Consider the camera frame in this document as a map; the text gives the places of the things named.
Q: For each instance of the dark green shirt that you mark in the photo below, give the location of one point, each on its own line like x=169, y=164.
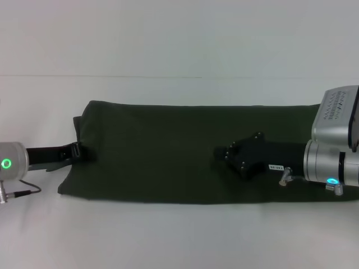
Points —
x=168, y=154

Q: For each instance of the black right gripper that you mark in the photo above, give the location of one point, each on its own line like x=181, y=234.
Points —
x=277, y=155

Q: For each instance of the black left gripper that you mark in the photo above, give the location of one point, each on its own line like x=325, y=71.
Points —
x=47, y=155

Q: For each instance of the silver connector post right gripper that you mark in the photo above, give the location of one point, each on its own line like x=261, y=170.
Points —
x=284, y=178

